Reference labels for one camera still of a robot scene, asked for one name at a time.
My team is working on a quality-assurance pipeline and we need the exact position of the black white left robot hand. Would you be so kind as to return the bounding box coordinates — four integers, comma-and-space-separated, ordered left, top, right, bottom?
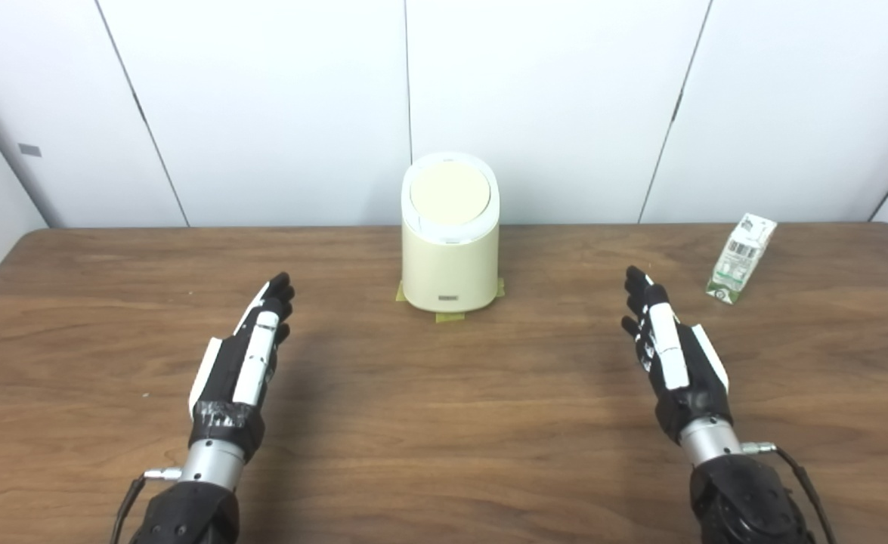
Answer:
188, 272, 295, 463

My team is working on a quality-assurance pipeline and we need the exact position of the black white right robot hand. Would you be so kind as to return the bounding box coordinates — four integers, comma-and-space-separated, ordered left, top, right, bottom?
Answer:
621, 264, 735, 445

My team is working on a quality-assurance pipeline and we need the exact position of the white green milk carton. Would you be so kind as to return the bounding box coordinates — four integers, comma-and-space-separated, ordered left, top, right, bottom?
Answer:
706, 213, 778, 305

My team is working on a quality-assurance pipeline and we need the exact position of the cream-colored round bin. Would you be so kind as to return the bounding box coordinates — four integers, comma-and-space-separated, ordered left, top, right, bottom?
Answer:
401, 152, 500, 313

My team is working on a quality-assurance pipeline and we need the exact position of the cream round bin lid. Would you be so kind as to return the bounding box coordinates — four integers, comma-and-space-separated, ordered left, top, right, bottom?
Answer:
410, 161, 491, 226

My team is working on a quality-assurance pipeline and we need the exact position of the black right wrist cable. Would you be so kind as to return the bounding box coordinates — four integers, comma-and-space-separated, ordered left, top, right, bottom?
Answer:
742, 442, 837, 544

